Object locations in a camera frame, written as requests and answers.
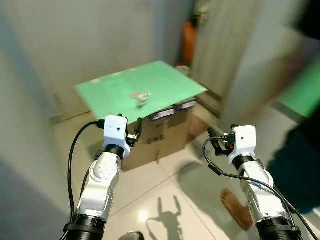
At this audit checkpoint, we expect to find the key with white tag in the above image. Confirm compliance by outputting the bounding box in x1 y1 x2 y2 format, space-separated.
130 91 151 100

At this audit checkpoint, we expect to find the wooden door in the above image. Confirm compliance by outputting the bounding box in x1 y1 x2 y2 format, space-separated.
192 0 267 103

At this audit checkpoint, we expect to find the person's bare foot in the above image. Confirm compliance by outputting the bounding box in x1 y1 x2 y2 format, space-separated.
220 187 254 231

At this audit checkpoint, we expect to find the green board on box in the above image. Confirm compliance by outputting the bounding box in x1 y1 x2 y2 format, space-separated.
75 61 208 122

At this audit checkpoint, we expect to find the pale door handle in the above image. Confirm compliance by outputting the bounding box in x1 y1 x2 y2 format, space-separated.
195 2 209 21

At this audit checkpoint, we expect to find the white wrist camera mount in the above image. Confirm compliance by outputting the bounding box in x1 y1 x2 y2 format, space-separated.
103 115 130 147
227 125 257 157

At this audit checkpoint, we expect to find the white plastic jug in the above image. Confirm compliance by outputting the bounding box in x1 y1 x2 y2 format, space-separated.
176 64 192 76

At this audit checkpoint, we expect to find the person in dark clothes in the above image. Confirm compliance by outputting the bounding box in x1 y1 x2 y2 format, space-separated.
265 0 320 216

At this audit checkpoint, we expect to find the orange bag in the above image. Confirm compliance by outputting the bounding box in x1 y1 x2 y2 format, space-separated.
181 20 197 66

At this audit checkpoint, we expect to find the green wall board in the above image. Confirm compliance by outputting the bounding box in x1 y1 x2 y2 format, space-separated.
276 59 320 119

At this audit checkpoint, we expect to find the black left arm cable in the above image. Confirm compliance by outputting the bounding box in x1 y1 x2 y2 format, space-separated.
67 119 106 226

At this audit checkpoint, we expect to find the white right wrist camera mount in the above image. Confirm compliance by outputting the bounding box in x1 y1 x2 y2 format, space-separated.
227 125 257 157

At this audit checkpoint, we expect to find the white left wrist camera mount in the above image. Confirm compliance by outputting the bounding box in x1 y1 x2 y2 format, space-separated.
103 115 130 147

